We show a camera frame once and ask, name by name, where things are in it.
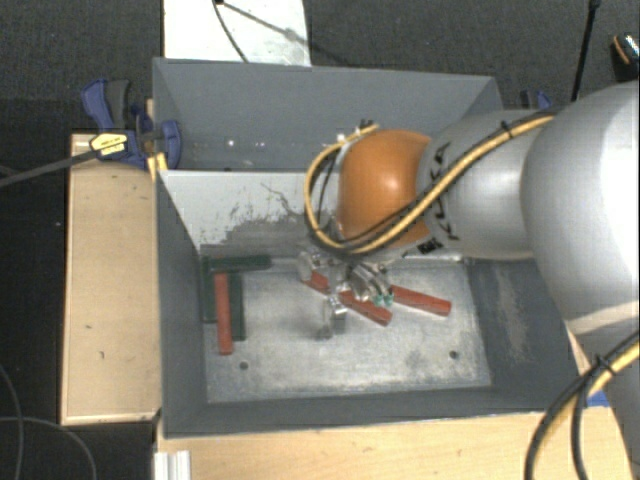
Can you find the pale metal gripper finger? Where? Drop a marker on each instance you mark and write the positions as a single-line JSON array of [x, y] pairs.
[[326, 325], [340, 318]]

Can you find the red-brown flat block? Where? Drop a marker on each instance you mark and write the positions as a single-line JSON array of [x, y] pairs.
[[224, 318], [425, 302], [371, 313]]

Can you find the grey metal bin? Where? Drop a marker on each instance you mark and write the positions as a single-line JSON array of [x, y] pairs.
[[310, 368]]

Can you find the dark green flat block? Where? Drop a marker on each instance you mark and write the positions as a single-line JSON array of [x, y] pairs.
[[238, 313], [208, 295], [240, 262]]

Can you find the pale wood flat board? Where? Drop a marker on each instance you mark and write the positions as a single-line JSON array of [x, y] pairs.
[[110, 293]]

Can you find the black cylinder on white bracket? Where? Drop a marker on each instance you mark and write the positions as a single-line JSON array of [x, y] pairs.
[[429, 246]]

